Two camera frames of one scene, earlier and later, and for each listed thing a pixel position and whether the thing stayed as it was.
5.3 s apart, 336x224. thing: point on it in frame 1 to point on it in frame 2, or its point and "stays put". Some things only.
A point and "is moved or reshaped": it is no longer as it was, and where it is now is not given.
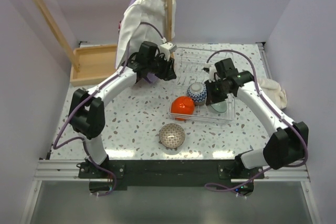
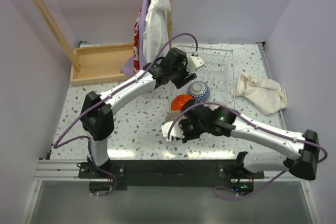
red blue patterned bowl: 198,92 stays put
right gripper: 212,96 to 185,129
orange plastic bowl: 182,108 stays put
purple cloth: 149,78 to 127,66
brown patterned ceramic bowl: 171,135 is moved or reshaped
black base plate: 232,177 stays put
